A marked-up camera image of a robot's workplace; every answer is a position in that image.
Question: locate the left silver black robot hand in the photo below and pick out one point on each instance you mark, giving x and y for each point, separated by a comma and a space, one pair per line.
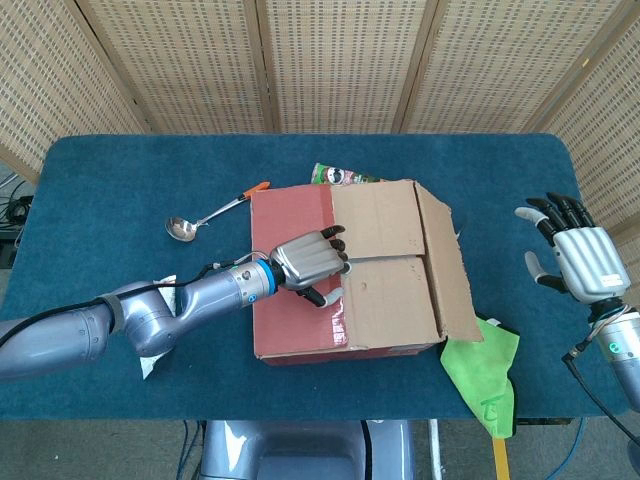
305, 260

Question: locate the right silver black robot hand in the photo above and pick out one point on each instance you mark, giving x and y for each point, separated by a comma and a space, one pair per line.
590, 265

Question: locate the red cardboard box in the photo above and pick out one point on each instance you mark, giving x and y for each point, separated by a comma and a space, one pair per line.
380, 225

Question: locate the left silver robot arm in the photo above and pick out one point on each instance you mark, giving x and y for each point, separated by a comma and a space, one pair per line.
150, 320

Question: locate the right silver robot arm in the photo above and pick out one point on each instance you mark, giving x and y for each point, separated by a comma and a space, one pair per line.
622, 350

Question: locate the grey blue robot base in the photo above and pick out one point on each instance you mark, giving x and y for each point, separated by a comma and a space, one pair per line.
300, 450

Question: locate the green chips can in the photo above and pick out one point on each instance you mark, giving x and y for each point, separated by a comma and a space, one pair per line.
335, 175

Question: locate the green cloth black trim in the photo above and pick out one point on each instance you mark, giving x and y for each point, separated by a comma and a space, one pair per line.
480, 370

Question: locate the black bar under table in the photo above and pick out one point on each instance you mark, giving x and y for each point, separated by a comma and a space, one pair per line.
542, 421

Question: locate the crumpled white snack bag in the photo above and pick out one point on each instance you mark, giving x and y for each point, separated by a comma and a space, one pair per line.
150, 364

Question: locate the woven folding screen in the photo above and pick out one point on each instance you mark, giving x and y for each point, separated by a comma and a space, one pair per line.
340, 65

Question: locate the blue table carpet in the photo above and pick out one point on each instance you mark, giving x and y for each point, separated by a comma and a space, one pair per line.
125, 175

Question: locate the yellow strip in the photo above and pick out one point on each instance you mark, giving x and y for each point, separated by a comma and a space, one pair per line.
501, 460

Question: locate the metal pole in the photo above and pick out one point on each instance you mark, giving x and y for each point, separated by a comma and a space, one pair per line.
436, 450

